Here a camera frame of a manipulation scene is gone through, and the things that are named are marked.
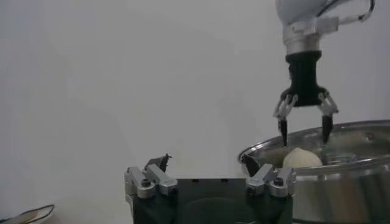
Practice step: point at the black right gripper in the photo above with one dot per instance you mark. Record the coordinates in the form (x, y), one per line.
(304, 82)

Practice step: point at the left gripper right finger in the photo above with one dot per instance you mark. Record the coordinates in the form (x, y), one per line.
(262, 176)

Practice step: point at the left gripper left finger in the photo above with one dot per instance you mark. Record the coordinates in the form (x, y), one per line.
(158, 178)

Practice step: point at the white steamed baozi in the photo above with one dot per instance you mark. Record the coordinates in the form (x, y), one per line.
(301, 158)

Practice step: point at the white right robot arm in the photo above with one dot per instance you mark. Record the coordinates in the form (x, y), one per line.
(298, 9)

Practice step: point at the stainless steel steamer basket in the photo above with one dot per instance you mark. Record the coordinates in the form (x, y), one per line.
(350, 194)

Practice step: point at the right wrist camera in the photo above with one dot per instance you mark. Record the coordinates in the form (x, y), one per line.
(317, 25)

